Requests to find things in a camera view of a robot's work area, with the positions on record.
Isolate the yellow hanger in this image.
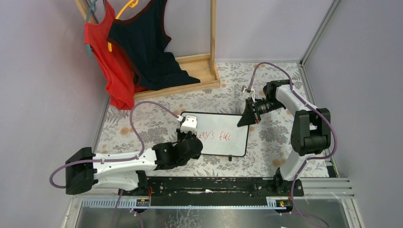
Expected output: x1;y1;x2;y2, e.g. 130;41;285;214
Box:
107;0;139;53

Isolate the navy tank top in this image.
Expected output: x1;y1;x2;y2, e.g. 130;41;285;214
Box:
107;0;200;90

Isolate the black framed whiteboard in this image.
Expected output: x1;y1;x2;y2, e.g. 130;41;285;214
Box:
181;111;249;161

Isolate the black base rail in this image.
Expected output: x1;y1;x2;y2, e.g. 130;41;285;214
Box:
123;177;304;207

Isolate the red tank top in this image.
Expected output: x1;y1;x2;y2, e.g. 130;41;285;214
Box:
84;1;147;110

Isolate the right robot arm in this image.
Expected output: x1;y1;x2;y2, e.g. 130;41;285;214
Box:
237;80;331;181

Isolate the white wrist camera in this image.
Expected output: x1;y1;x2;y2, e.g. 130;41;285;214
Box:
178;115;197;135
241;85;255;101

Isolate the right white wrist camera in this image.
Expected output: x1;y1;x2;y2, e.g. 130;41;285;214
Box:
241;85;255;101

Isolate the wooden clothes rack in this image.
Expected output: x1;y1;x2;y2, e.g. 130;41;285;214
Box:
76;0;220;100

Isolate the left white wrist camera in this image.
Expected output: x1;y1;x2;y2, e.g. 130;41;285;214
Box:
178;115;197;135

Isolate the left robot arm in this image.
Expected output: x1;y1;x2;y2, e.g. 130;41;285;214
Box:
65;131;203;195

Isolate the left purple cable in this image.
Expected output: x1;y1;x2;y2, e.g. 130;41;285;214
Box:
49;100;184;228

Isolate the teal hanger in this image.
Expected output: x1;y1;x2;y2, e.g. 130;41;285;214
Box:
85;0;99;58

